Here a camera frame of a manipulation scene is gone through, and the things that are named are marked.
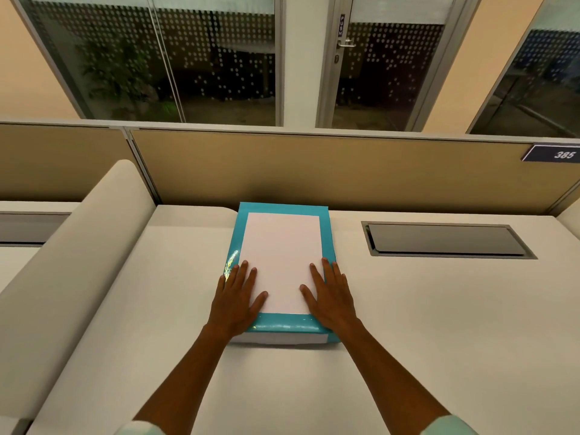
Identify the person's left forearm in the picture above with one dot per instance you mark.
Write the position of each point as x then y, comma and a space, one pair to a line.
185, 380

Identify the white table behind glass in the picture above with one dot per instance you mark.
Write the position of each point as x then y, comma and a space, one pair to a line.
247, 47

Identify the narrow dotted glass window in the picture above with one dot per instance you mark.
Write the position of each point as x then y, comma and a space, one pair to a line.
534, 81

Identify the white curved desk divider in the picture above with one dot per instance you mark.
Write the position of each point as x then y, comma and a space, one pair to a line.
571, 224
77, 267

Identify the person's right little finger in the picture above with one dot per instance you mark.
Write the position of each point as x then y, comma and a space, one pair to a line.
347, 287

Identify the wide dotted glass window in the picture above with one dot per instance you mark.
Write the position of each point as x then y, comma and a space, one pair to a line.
149, 54

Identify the person's left thumb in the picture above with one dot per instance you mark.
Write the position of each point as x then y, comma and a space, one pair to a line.
260, 304

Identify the person's left little finger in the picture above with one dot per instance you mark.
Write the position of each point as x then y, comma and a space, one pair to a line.
221, 287

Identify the person's right thumb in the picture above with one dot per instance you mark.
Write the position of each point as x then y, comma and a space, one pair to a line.
307, 299

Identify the dark number plate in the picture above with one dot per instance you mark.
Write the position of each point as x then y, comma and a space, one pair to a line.
553, 153

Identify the glass door with dotted film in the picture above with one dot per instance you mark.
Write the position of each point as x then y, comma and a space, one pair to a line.
389, 67

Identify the narrow beige partition panel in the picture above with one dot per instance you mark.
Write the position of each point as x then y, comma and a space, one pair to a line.
59, 158

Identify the person's right forearm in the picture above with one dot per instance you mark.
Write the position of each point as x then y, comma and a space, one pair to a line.
389, 376

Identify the person's light left sleeve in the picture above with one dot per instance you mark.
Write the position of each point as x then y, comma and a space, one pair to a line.
138, 429

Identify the person's right hand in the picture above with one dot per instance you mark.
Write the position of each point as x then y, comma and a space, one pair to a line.
333, 305

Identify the wide beige partition panel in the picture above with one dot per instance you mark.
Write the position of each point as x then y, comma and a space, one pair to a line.
344, 172

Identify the person's light right sleeve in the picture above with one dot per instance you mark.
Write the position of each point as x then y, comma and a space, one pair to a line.
448, 425

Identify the white paper stack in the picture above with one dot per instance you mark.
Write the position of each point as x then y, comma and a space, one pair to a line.
281, 258

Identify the person's left middle finger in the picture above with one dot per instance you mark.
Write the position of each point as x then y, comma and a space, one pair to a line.
241, 276

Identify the teal paper ream wrapper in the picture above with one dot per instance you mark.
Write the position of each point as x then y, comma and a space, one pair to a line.
328, 231

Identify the person's left hand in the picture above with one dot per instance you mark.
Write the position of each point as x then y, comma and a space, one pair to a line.
233, 308

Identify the person's right middle finger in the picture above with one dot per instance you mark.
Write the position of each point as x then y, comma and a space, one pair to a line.
327, 274

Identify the green potted plant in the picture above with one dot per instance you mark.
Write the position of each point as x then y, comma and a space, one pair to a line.
118, 79

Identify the person's light sleeve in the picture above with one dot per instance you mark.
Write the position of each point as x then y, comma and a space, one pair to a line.
138, 429
448, 425

